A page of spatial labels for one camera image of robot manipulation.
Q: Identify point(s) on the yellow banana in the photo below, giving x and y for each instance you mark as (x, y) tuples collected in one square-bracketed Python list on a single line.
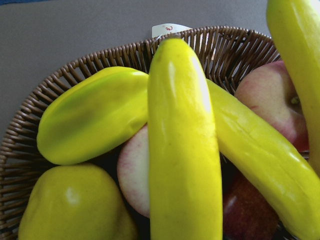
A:
[(295, 29), (269, 162), (185, 181)]

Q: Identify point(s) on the white basket tag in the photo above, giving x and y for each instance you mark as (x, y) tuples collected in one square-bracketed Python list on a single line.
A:
[(167, 28)]

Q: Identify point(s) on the brown wicker basket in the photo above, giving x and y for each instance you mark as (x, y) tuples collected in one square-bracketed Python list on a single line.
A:
[(226, 54)]

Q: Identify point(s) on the pale apple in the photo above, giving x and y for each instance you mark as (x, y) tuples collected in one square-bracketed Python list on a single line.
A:
[(133, 172)]

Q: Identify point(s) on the yellow star fruit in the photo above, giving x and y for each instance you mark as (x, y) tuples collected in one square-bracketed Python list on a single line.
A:
[(93, 117)]

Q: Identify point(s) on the pink peach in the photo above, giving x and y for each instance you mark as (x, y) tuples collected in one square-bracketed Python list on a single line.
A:
[(269, 92)]

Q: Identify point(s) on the yellow mango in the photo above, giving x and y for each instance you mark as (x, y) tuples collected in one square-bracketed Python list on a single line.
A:
[(76, 202)]

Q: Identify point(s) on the dark red apple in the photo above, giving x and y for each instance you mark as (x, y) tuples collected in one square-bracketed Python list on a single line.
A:
[(246, 214)]

